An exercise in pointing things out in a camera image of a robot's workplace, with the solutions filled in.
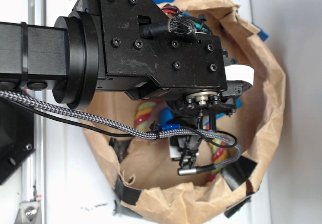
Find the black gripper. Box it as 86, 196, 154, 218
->
167, 48, 254, 129

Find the blue rubber ball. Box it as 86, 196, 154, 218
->
158, 107, 174, 125

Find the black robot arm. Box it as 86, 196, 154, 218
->
1, 0, 255, 117

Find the blue rectangular block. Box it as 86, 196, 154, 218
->
202, 113, 226, 130

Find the brown paper bag bin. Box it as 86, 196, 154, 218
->
84, 0, 286, 223

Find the multicolour rope toy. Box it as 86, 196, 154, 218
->
134, 101, 230, 188

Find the grey braided cable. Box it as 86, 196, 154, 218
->
0, 90, 243, 176

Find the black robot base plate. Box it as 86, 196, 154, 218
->
1, 100, 34, 184

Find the aluminium extrusion rail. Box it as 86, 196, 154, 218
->
22, 0, 46, 223

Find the metal corner bracket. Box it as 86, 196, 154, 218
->
14, 201, 42, 224

